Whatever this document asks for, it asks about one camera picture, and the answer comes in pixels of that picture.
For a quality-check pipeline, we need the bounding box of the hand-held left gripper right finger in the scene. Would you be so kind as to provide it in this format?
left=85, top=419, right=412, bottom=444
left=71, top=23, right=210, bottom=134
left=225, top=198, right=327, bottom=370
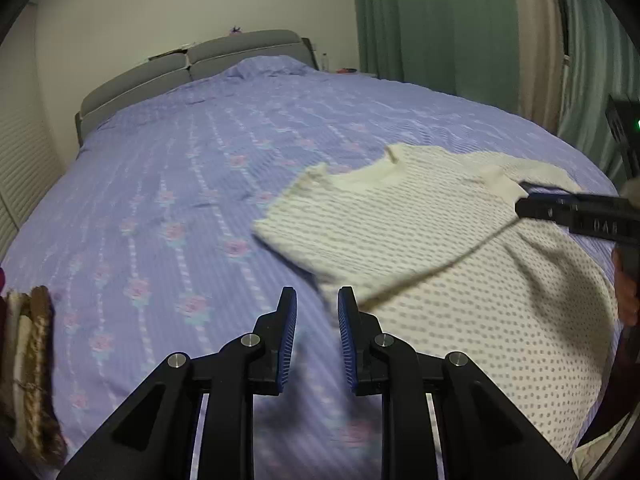
left=337, top=286, right=578, bottom=480

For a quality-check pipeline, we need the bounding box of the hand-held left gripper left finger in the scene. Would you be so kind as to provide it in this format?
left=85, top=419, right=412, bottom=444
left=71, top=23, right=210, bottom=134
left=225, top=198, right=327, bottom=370
left=56, top=286, right=298, bottom=480

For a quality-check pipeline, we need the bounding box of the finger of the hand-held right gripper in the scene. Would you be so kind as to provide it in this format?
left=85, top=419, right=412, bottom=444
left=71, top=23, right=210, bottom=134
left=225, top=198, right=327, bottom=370
left=514, top=195, right=576, bottom=222
left=519, top=181, right=585, bottom=197

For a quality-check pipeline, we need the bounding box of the white dotted knit garment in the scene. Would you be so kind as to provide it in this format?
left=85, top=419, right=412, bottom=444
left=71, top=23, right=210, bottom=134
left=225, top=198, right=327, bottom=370
left=252, top=142, right=626, bottom=463

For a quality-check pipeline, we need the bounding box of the person's right hand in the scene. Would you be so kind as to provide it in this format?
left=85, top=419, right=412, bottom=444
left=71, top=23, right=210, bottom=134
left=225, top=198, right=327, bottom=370
left=611, top=249, right=640, bottom=327

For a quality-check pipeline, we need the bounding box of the narrow green curtain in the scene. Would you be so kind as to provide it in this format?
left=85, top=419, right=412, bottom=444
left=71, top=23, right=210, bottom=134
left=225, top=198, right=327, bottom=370
left=557, top=0, right=640, bottom=181

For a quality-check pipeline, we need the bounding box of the beige curtain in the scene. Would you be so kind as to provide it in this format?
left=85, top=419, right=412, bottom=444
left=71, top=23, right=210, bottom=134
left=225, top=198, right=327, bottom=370
left=510, top=0, right=568, bottom=136

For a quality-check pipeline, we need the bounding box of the bed with purple floral sheet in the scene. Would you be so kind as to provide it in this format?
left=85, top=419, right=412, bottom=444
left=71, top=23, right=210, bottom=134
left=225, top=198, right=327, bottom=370
left=0, top=55, right=626, bottom=480

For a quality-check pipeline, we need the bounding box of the wide green curtain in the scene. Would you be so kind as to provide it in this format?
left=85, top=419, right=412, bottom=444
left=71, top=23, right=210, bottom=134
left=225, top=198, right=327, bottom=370
left=350, top=0, right=521, bottom=111

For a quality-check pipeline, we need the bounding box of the brown striped folded garment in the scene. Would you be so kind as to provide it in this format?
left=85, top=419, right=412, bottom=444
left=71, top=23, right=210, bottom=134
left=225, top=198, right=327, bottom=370
left=26, top=285, right=68, bottom=466

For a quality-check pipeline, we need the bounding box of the beige folded garment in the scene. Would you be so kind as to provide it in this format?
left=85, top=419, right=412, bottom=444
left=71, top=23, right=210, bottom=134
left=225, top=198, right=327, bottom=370
left=2, top=292, right=32, bottom=443

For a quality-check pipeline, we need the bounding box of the grey padded headboard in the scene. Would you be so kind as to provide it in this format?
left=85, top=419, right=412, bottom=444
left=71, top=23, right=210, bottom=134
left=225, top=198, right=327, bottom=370
left=75, top=30, right=321, bottom=148

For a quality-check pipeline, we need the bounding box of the white louvered wardrobe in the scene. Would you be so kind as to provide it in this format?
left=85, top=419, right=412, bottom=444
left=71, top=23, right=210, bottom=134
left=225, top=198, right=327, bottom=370
left=0, top=2, right=66, bottom=246

